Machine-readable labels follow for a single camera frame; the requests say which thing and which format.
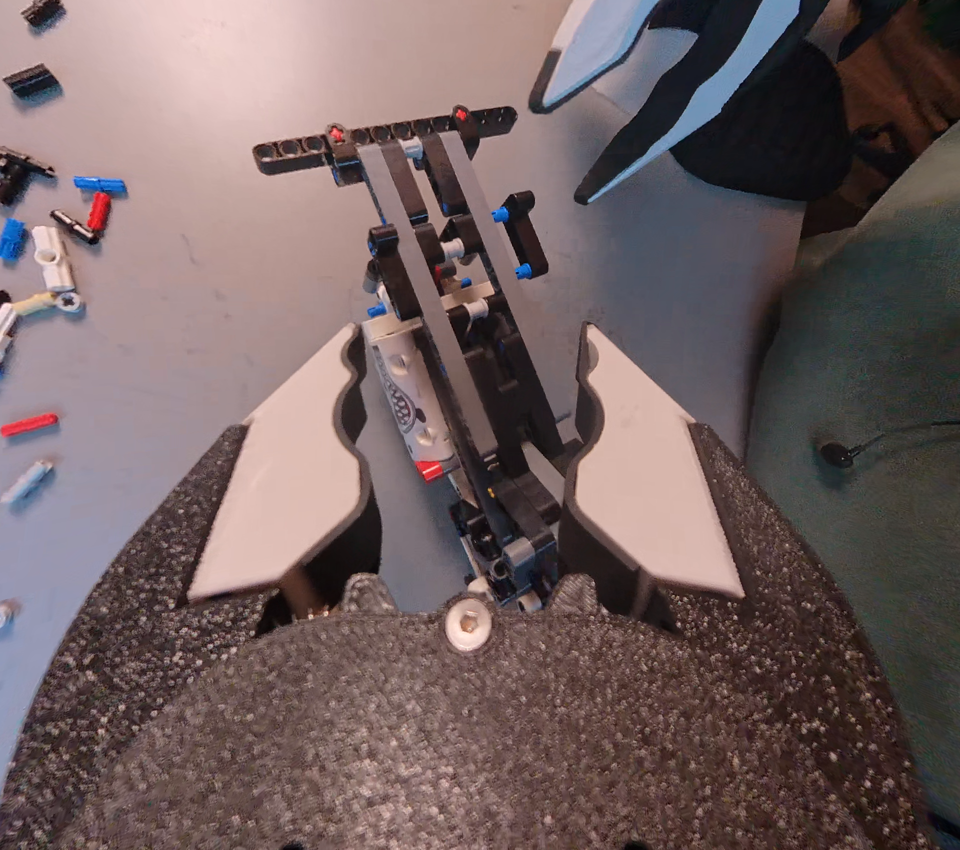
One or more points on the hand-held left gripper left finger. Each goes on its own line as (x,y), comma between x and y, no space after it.
(285,490)

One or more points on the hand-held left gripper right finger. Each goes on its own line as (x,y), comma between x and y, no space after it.
(653,490)

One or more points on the toy vehicle chassis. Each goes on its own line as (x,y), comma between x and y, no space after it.
(450,341)

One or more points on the black building beam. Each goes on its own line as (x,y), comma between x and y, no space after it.
(528,236)

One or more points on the grey desk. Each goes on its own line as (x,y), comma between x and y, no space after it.
(225,41)

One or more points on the pile of small building parts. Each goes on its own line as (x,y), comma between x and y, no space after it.
(60,236)

